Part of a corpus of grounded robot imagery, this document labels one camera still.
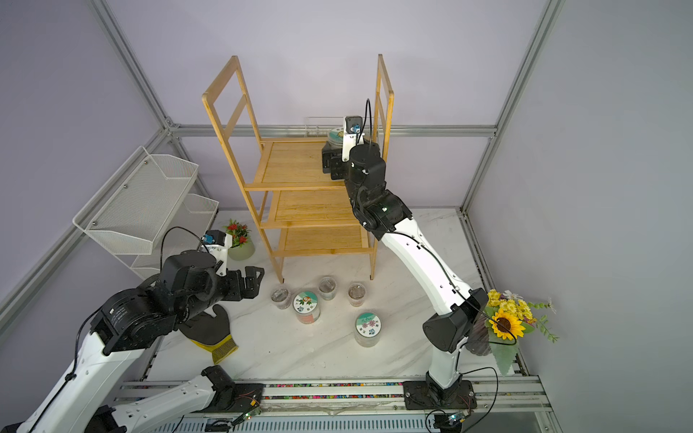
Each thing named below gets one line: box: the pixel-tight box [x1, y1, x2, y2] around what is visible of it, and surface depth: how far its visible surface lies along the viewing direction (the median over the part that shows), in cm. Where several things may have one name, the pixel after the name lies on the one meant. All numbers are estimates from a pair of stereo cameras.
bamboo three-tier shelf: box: [202, 54, 395, 284], surface depth 77 cm
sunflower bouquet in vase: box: [464, 288, 559, 377], surface depth 64 cm
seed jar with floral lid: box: [354, 312, 382, 348], surface depth 80 cm
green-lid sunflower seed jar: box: [328, 128, 344, 150], surface depth 64 cm
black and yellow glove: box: [177, 304, 239, 365], surface depth 84 cm
